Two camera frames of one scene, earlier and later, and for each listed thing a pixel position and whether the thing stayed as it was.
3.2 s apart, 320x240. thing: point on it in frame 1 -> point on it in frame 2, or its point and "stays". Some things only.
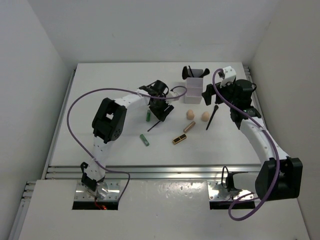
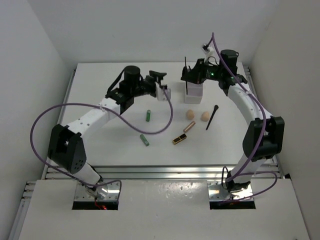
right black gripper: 208,94 -> 196,75
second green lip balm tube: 145,141 stays
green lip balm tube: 148,118 stays
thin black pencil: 153,126 -> 185,76
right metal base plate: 216,192 stays
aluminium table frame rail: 72,172 stays
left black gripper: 162,114 -> 155,76
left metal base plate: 106,190 stays
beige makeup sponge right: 205,116 stays
